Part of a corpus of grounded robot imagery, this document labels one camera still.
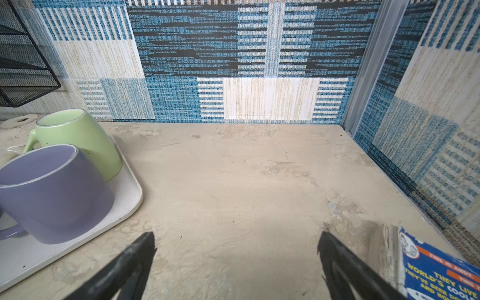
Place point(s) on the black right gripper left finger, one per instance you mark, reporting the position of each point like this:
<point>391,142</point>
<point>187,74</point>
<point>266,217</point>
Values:
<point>125,277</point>

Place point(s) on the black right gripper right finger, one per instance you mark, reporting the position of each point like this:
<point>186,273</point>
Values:
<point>347,276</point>

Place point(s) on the purple mug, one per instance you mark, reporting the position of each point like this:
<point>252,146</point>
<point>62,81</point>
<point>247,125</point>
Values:
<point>54,193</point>

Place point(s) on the green mug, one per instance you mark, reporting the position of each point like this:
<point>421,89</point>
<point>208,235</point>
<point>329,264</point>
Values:
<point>77,127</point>

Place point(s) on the white plastic tray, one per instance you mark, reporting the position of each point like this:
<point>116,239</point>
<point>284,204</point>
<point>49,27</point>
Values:
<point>23,255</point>

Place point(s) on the beige ceramic teapot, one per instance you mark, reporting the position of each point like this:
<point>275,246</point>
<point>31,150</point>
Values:
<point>25,121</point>

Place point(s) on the black wire mesh shelf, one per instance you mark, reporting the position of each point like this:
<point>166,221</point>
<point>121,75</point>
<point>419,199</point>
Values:
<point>25,73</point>

